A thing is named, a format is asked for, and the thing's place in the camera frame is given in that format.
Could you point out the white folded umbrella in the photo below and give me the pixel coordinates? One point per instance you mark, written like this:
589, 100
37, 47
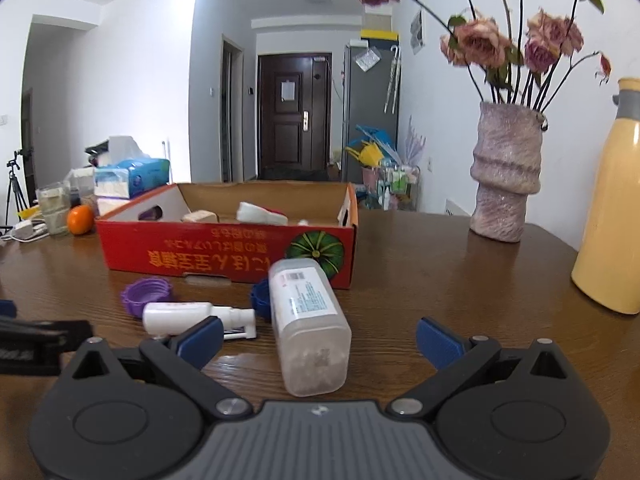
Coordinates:
393, 80

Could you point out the dark brown door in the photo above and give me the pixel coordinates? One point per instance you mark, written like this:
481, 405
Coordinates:
292, 130

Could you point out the red cardboard box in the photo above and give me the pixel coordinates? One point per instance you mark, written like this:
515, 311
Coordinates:
210, 255

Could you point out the clear plastic bag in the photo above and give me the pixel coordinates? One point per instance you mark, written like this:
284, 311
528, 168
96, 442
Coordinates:
367, 60

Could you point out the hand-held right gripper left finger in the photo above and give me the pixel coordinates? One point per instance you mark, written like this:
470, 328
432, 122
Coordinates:
202, 337

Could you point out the yellow and black box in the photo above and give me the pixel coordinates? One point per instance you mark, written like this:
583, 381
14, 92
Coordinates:
379, 36

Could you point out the white panel board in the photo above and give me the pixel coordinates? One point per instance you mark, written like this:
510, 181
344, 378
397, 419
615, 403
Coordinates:
457, 207

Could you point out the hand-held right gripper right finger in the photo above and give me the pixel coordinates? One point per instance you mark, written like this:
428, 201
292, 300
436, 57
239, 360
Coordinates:
436, 342

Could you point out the black flat device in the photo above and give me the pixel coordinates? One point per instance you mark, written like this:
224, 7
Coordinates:
97, 150

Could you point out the purple bottle cap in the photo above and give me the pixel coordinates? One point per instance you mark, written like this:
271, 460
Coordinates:
145, 292

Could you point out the orange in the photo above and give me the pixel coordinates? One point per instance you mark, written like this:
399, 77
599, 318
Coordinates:
81, 220

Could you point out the beige rectangular block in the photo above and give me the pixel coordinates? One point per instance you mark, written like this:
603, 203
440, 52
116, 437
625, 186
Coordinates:
200, 216

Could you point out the yellow thermos jug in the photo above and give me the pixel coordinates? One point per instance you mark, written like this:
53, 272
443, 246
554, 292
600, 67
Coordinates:
610, 210

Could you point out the purple plastic hangers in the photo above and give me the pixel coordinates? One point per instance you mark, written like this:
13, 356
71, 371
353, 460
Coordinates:
412, 142

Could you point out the clear food container white lid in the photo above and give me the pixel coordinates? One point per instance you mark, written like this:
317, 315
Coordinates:
80, 180

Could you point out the white spray bottle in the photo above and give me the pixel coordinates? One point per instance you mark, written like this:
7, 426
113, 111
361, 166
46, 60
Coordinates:
175, 317

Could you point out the glass cup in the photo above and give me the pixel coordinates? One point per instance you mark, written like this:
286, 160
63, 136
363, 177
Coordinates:
54, 212

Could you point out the clear plastic bottle white label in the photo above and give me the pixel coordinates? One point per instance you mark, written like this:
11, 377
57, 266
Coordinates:
310, 340

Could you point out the pink bucket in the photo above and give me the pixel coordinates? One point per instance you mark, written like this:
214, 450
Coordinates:
370, 177

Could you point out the dried pink rose bouquet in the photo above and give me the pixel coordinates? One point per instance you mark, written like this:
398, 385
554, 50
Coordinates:
480, 40

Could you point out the pink textured vase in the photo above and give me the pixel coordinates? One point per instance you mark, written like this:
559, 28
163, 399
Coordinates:
505, 175

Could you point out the grey refrigerator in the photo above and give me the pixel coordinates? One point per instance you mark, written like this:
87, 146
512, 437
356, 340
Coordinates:
370, 110

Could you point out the black tripod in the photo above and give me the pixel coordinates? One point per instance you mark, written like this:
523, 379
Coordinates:
15, 190

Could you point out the yellow plastic dustpan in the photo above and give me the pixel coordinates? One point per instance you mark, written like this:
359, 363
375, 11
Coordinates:
367, 155

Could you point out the white charger adapter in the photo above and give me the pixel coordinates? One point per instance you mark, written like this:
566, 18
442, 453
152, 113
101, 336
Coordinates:
24, 230

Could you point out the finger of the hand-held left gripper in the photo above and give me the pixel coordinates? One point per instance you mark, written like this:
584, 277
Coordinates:
30, 332
6, 308

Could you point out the dark interior door frame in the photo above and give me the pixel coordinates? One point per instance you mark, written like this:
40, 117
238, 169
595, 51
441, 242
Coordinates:
227, 110

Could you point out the blue tissue pack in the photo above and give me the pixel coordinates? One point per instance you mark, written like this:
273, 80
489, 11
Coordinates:
135, 175

